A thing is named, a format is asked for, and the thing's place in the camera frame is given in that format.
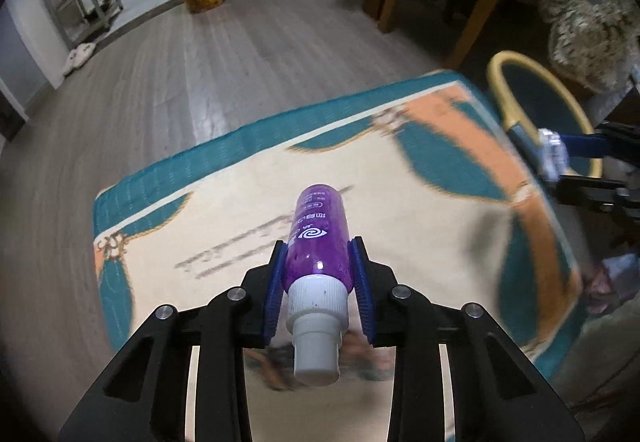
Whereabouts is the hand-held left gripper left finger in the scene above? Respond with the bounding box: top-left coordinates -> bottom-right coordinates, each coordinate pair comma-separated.
59,238 -> 288,442

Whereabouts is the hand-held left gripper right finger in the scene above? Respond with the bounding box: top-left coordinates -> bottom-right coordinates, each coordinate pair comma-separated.
347,236 -> 585,442

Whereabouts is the yellow-rimmed dark blue bin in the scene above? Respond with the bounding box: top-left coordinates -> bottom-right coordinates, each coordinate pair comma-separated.
486,51 -> 605,183

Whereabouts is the teal peach patterned cushion mat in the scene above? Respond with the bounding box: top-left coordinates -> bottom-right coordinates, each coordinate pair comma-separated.
92,68 -> 588,442

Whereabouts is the purple spray bottle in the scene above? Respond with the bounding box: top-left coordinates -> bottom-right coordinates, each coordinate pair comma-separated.
280,183 -> 351,385

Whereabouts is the teal lace tablecloth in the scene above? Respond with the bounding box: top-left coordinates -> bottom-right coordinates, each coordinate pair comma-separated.
342,0 -> 640,95

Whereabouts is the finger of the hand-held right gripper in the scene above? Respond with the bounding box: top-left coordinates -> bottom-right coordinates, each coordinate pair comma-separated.
554,174 -> 640,223
557,122 -> 640,160

